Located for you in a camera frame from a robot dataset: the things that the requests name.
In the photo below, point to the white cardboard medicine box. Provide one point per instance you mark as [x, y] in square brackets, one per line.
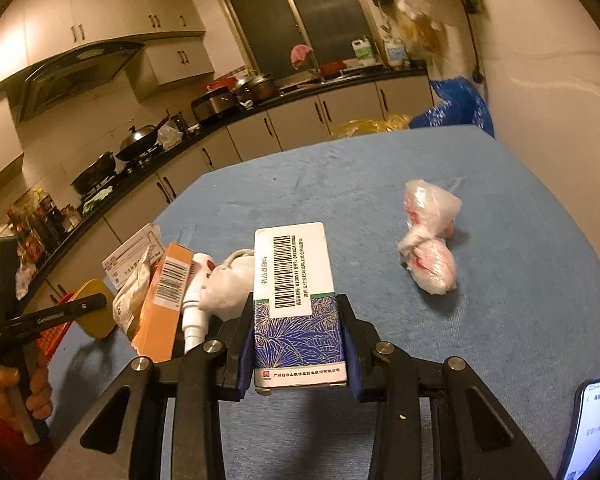
[130, 255]

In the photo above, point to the red basin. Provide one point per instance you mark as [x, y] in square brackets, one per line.
[214, 85]

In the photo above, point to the metal cooking pot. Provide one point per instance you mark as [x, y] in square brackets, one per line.
[257, 87]

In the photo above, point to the black frying pan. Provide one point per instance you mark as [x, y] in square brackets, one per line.
[94, 172]

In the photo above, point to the white tissue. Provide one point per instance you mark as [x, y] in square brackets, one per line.
[225, 290]

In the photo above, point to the white plastic bottle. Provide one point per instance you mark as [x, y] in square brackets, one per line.
[195, 305]

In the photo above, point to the orange medicine box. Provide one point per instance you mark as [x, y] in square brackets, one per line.
[162, 310]

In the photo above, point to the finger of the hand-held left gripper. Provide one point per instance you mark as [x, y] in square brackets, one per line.
[8, 280]
[50, 316]

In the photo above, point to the red plastic basket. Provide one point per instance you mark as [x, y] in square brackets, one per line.
[55, 340]

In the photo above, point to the green cloth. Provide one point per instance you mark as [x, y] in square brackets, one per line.
[97, 197]

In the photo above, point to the small printed white packet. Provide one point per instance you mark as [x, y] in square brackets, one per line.
[127, 300]

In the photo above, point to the cream lower kitchen cabinets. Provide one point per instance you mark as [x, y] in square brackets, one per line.
[260, 132]

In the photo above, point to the row of condiment bottles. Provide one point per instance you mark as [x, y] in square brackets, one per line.
[45, 220]

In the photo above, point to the hanging plastic bags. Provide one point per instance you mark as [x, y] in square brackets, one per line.
[420, 15]

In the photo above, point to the red dish tray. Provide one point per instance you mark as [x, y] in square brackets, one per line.
[332, 67]

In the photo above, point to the wok with metal lid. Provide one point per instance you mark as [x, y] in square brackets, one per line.
[140, 137]

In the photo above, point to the metal framed window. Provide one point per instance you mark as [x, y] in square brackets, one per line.
[260, 25]

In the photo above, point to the person's left hand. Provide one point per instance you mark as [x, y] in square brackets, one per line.
[0, 390]

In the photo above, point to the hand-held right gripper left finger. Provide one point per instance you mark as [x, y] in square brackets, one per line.
[241, 355]

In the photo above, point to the blue label detergent jug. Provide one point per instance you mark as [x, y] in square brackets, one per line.
[396, 54]

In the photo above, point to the black rice cooker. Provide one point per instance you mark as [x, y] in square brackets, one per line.
[214, 105]

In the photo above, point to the cream upper wall cabinets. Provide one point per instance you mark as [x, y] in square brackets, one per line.
[105, 10]

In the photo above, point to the yellow plastic bag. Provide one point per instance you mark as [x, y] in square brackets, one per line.
[365, 125]

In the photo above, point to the crumpled clear plastic bag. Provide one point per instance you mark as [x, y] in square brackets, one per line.
[430, 265]

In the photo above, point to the range hood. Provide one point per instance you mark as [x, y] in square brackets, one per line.
[75, 70]

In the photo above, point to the green label detergent jug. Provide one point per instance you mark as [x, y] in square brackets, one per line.
[362, 52]

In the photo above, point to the black kitchen countertop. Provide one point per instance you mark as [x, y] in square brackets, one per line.
[360, 80]

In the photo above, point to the black smartphone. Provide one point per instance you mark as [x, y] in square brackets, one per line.
[597, 425]

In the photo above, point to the blue plastic bag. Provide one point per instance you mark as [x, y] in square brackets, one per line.
[455, 105]

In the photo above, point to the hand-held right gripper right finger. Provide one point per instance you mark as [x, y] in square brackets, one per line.
[354, 360]

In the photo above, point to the blue tablecloth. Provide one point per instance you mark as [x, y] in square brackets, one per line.
[330, 195]

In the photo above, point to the pink cloth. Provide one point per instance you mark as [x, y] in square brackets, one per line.
[301, 55]

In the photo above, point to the yellow flat pad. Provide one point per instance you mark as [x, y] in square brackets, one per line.
[97, 320]

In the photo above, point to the blue patterned medicine box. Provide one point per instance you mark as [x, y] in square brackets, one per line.
[300, 320]

